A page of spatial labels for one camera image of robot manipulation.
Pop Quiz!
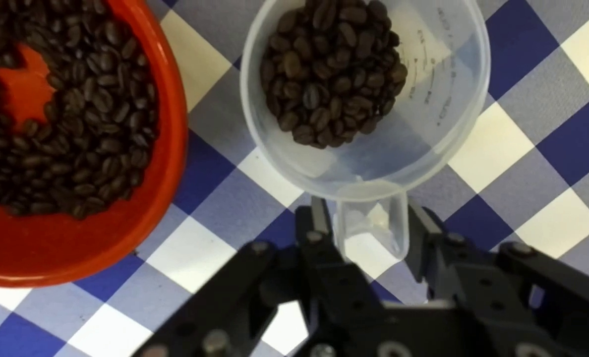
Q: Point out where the blue white checkered tablecloth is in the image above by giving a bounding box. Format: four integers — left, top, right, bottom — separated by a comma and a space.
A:
0, 0, 589, 357

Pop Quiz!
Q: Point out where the red plastic bowl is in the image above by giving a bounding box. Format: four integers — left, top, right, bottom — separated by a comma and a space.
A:
0, 0, 186, 287

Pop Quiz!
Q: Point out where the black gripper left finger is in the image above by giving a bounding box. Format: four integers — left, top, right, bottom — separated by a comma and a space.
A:
295, 198, 373, 325

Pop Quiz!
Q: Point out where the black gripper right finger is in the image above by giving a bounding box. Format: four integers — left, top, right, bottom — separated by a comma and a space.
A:
406, 204, 486, 311

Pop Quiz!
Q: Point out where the clear plastic measuring jug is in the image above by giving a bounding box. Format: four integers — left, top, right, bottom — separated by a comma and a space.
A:
240, 0, 490, 258

